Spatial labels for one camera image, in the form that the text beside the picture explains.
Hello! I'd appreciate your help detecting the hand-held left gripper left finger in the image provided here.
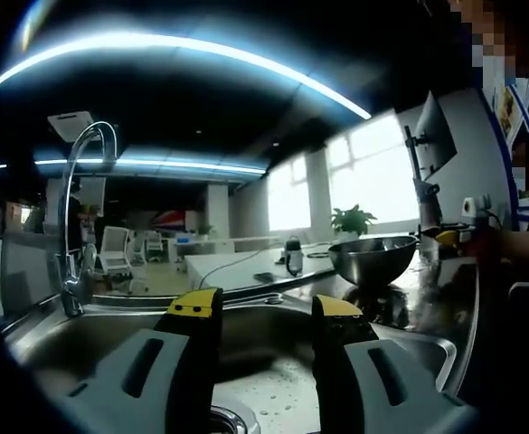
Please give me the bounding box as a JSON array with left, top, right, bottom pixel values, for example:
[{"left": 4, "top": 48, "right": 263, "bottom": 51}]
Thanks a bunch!
[{"left": 62, "top": 287, "right": 224, "bottom": 434}]

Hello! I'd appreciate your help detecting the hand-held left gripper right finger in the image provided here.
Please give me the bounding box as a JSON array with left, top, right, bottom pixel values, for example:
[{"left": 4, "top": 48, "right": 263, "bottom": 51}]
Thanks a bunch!
[{"left": 311, "top": 293, "right": 480, "bottom": 434}]

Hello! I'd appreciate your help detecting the stainless steel bowl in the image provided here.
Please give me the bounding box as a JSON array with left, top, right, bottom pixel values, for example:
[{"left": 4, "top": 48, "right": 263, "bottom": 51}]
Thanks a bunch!
[{"left": 327, "top": 234, "right": 420, "bottom": 288}]

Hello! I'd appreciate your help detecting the stainless steel sink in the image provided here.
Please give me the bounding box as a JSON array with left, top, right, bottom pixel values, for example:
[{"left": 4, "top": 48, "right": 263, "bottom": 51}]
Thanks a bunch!
[{"left": 1, "top": 288, "right": 478, "bottom": 434}]

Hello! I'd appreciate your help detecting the metal sink drain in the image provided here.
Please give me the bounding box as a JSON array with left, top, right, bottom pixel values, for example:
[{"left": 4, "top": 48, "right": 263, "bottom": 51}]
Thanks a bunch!
[{"left": 209, "top": 403, "right": 261, "bottom": 434}]

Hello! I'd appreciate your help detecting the dark computer monitor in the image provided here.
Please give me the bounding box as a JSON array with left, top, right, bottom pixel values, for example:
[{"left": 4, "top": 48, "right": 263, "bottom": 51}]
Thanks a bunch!
[{"left": 412, "top": 89, "right": 458, "bottom": 178}]

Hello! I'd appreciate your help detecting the large green potted plant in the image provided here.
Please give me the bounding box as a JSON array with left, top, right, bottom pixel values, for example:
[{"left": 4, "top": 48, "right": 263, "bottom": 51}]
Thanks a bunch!
[{"left": 330, "top": 203, "right": 379, "bottom": 241}]

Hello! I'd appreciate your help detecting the white office chair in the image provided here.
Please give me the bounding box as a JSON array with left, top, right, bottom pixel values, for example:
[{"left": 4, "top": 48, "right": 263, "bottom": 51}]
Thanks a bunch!
[
  {"left": 98, "top": 225, "right": 135, "bottom": 282},
  {"left": 143, "top": 229, "right": 166, "bottom": 264}
]

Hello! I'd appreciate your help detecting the white office table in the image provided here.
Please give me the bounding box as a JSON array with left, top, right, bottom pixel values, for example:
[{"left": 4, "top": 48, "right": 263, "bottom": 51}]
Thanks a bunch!
[{"left": 184, "top": 242, "right": 337, "bottom": 291}]

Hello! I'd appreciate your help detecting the chrome curved faucet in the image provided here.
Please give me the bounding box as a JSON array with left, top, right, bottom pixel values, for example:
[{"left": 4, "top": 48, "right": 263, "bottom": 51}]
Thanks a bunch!
[{"left": 57, "top": 120, "right": 121, "bottom": 318}]

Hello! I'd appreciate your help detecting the dark drinking bottle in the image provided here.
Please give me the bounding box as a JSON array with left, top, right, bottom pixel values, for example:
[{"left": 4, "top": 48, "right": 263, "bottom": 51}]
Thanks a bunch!
[{"left": 283, "top": 234, "right": 305, "bottom": 278}]

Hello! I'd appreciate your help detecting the red blue striped banner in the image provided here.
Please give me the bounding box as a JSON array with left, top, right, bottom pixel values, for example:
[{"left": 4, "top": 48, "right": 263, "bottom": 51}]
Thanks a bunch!
[{"left": 147, "top": 208, "right": 187, "bottom": 231}]

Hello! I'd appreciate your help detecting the short ceiling light strip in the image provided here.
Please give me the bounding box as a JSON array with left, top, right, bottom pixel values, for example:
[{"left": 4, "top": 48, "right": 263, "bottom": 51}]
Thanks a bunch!
[{"left": 32, "top": 155, "right": 266, "bottom": 176}]

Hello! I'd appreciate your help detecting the white ceiling air vent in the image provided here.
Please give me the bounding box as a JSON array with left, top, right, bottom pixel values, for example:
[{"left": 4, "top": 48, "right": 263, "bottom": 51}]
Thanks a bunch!
[{"left": 47, "top": 109, "right": 97, "bottom": 142}]

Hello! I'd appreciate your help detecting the long curved ceiling light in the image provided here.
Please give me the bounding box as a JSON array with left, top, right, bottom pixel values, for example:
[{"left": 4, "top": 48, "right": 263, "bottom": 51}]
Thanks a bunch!
[{"left": 0, "top": 32, "right": 373, "bottom": 121}]

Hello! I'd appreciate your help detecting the thin grey cable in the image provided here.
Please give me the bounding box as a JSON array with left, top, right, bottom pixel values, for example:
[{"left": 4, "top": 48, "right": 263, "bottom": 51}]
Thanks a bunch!
[{"left": 197, "top": 243, "right": 288, "bottom": 290}]

